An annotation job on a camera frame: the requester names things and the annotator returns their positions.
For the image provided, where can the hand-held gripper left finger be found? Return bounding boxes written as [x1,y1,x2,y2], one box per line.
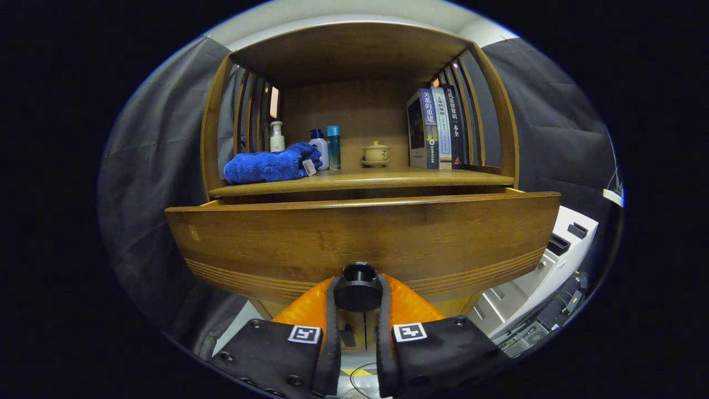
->
[209,275,342,398]

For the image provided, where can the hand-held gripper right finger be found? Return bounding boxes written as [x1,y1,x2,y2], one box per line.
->
[376,273,513,398]

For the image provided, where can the black drawer knob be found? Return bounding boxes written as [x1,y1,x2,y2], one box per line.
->
[333,262,384,312]

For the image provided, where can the wooden drawer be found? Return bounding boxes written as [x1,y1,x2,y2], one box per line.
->
[165,187,562,305]

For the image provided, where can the wooden countertop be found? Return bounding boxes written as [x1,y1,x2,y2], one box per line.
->
[208,155,516,199]

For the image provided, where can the wooden cabinet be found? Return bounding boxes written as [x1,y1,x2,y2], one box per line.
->
[199,21,521,352]

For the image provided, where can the white box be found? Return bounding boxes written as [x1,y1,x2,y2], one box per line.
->
[468,205,600,339]

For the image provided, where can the blue towel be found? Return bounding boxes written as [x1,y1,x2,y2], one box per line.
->
[223,142,323,185]

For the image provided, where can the white bottle with blue cap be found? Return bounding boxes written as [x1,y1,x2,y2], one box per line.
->
[309,129,331,171]

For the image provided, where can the beige lidded teacup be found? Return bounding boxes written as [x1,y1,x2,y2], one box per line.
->
[361,140,392,168]

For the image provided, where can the teal bottle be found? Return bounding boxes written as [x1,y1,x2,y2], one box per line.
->
[326,125,342,170]

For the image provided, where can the dark blue book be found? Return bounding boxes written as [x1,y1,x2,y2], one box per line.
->
[406,88,441,170]

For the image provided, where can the white spine book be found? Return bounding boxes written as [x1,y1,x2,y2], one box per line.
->
[431,86,454,170]

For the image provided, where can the black spine book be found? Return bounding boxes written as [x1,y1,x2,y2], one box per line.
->
[443,84,467,169]

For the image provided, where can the white side table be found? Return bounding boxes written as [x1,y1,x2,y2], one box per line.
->
[603,166,625,208]

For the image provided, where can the black floor cables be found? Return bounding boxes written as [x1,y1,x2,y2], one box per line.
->
[349,361,380,398]

